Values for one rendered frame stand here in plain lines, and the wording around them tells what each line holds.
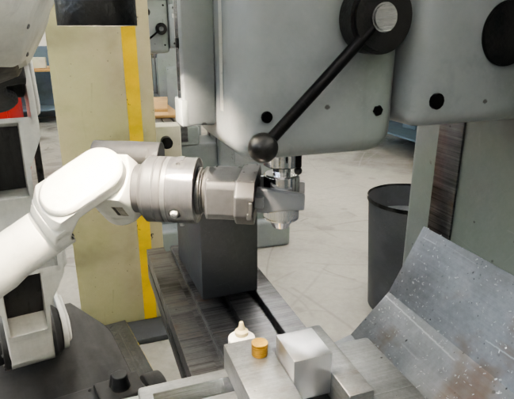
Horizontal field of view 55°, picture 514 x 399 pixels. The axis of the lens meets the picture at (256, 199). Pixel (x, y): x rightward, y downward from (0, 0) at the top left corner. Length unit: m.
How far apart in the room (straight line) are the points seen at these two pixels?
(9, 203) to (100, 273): 1.44
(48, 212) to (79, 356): 0.95
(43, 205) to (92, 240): 1.82
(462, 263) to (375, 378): 0.29
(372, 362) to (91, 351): 0.99
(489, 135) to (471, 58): 0.28
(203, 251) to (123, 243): 1.53
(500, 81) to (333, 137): 0.21
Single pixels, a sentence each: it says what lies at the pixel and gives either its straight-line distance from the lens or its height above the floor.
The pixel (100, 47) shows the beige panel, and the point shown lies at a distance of 2.29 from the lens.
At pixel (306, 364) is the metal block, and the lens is 0.64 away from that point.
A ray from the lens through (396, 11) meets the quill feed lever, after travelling 0.53.
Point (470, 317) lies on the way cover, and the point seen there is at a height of 1.00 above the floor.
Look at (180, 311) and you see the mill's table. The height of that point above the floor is 0.92.
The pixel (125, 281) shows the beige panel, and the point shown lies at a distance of 2.58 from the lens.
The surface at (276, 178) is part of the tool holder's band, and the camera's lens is 0.62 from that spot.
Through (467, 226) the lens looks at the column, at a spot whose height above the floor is 1.13.
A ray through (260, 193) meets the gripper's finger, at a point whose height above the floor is 1.25.
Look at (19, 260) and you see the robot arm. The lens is 0.68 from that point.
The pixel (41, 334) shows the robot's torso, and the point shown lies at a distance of 1.39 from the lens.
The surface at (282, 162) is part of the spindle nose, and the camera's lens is 0.61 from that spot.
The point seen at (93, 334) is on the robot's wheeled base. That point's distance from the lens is 1.64.
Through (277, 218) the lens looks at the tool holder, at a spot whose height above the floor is 1.21.
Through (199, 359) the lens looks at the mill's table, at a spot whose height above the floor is 0.93.
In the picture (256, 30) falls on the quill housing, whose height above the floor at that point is 1.44.
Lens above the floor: 1.44
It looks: 19 degrees down
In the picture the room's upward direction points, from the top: straight up
